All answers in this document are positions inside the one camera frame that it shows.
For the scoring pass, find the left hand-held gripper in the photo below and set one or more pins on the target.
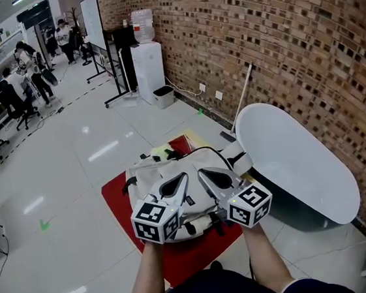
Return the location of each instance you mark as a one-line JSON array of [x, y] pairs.
[[155, 222]]

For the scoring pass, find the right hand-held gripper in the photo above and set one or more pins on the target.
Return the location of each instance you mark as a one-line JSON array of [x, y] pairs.
[[249, 205]]

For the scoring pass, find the beige backpack bag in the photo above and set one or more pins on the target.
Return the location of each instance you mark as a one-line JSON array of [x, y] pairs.
[[192, 174]]

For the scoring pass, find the person's left forearm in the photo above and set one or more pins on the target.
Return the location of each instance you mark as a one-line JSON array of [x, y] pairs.
[[148, 277]]

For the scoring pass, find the person's right forearm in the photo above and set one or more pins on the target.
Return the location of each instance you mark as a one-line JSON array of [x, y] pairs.
[[268, 257]]

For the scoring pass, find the red floor mat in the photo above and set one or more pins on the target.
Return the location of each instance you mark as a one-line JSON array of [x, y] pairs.
[[185, 257]]

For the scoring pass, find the white bathtub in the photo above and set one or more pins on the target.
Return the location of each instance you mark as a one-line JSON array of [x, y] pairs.
[[296, 162]]

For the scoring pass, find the green plush toy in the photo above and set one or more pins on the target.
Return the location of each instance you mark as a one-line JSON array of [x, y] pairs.
[[161, 152]]

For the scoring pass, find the person's dark shirt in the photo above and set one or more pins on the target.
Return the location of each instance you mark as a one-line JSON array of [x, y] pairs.
[[225, 290]]

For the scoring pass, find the white waste bin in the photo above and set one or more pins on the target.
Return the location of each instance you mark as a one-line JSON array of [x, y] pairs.
[[164, 97]]

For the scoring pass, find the white water dispenser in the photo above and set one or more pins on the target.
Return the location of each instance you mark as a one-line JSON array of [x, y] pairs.
[[149, 70]]

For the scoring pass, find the black cabinet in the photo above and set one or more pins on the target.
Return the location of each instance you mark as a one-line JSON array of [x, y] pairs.
[[126, 50]]

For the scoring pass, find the clear water dispenser bottle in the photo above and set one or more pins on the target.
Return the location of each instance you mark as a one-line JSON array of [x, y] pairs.
[[142, 25]]

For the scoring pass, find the rolling whiteboard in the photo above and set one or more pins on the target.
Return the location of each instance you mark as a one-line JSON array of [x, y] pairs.
[[92, 21]]

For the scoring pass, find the wooden coat rack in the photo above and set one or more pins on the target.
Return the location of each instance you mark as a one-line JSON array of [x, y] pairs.
[[74, 18]]

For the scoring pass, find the white wall socket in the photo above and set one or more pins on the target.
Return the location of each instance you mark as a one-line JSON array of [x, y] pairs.
[[218, 95], [202, 87]]

